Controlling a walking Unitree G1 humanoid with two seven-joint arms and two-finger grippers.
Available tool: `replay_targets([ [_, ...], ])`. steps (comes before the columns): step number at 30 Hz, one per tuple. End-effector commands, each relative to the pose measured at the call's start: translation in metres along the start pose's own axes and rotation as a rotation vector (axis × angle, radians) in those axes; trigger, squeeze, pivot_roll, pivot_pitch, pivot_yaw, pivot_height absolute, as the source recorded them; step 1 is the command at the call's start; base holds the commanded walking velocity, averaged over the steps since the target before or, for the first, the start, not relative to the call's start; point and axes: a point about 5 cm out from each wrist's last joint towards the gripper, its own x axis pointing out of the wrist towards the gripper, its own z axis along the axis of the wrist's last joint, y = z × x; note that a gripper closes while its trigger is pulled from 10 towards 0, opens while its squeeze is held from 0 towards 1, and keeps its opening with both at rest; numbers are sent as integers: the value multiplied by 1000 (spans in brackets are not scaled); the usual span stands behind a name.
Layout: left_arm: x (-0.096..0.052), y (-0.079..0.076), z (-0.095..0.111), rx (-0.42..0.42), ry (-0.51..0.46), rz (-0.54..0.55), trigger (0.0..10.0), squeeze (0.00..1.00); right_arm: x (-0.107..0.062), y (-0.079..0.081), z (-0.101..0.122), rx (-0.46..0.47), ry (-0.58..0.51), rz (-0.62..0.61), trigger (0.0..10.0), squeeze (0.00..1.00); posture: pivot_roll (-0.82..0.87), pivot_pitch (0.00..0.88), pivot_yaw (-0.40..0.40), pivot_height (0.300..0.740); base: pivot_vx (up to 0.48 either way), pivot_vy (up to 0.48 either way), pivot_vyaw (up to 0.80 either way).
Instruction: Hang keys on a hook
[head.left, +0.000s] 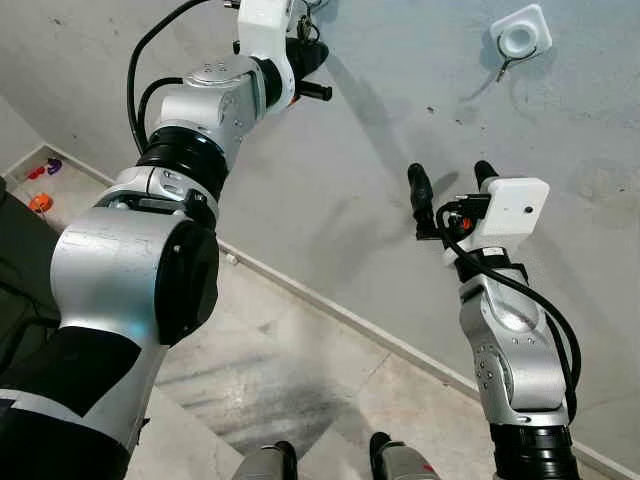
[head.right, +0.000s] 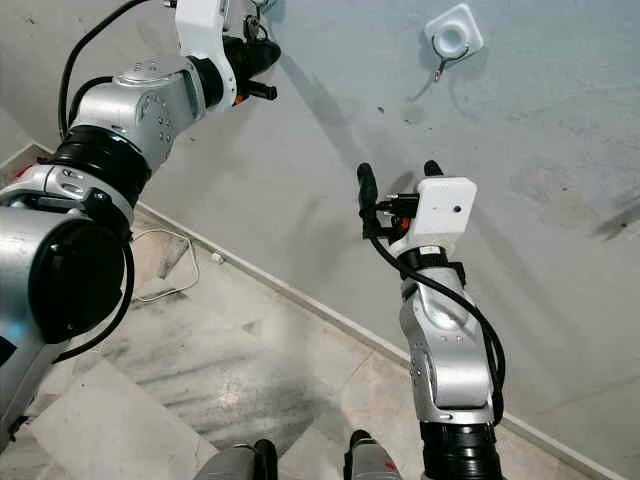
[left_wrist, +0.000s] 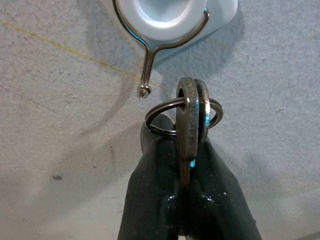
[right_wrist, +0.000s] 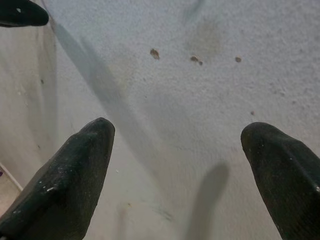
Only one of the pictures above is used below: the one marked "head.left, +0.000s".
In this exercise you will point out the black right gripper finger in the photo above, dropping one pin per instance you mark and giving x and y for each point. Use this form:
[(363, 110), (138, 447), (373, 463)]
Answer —
[(422, 195), (487, 173)]

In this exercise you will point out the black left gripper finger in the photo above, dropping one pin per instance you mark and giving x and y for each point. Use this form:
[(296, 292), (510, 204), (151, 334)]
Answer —
[(297, 60), (315, 58)]

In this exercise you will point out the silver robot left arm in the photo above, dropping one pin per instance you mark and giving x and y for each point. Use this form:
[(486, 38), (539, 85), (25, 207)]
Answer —
[(130, 270)]

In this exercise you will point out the small white plug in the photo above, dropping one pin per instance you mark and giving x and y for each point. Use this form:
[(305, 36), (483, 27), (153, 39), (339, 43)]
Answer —
[(232, 258)]

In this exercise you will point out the grey robot right leg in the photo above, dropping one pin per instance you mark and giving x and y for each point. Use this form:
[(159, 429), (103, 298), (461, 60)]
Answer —
[(400, 460)]

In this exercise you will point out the grey robot leg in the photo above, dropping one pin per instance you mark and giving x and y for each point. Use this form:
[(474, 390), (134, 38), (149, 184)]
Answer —
[(400, 460), (265, 463)]

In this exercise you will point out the small purple plastic toy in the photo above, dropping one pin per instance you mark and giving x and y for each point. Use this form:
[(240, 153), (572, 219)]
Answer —
[(53, 165)]

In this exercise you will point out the small red plastic toy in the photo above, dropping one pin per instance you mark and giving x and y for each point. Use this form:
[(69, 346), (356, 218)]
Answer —
[(35, 172)]

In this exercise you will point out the orange round plastic toy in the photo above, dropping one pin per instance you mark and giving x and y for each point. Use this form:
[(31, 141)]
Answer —
[(40, 203)]

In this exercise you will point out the grey robot left leg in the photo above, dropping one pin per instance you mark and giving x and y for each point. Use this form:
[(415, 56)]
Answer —
[(265, 463)]

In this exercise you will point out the dark green sofa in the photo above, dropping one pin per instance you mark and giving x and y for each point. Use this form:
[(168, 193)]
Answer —
[(20, 260)]

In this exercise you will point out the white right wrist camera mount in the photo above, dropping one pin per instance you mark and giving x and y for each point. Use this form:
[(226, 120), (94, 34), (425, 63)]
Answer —
[(510, 210)]

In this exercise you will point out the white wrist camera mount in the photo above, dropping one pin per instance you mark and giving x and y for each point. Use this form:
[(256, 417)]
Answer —
[(510, 210), (265, 25)]

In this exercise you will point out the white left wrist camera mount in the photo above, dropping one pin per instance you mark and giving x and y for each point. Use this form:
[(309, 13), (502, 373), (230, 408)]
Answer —
[(265, 25)]

